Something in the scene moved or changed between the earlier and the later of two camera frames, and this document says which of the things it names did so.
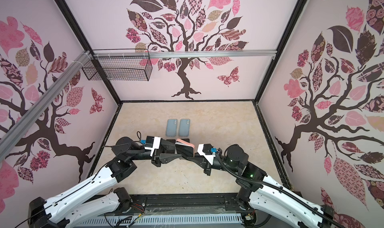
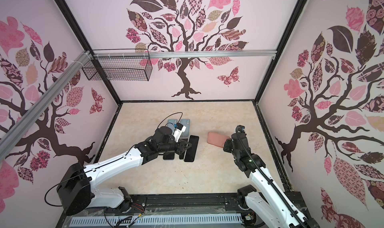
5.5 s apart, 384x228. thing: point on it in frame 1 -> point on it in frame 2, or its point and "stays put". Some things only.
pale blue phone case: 184,128 stays put
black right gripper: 204,163 -> 226,147
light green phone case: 171,127 stays put
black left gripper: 163,157 -> 181,148
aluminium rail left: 8,137 stays put
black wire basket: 133,65 stays put
